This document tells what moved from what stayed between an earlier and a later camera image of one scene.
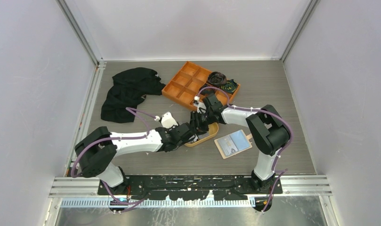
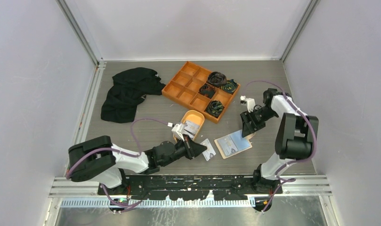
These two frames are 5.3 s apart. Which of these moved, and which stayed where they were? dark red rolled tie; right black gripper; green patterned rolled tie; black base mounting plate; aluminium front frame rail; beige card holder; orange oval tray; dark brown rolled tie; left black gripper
Moved: right black gripper; orange oval tray; left black gripper
Stayed: black base mounting plate; aluminium front frame rail; dark brown rolled tie; beige card holder; green patterned rolled tie; dark red rolled tie
